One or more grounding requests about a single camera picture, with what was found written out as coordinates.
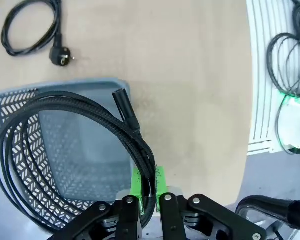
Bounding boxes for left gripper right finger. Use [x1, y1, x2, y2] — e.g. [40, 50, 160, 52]
[154, 165, 267, 240]

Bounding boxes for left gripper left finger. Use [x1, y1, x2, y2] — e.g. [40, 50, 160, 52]
[48, 167, 143, 240]

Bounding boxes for black braided USB cable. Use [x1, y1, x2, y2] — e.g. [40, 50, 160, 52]
[0, 88, 157, 232]

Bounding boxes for grey perforated plastic basket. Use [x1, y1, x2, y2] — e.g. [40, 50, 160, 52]
[0, 78, 140, 226]

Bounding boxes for black sleeved left arm cable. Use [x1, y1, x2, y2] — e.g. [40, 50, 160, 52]
[236, 196, 300, 240]

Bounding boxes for aluminium table frame rail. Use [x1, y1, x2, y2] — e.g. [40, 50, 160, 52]
[244, 0, 294, 156]

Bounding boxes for black power cable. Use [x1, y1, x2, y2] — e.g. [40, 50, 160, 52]
[0, 0, 75, 68]

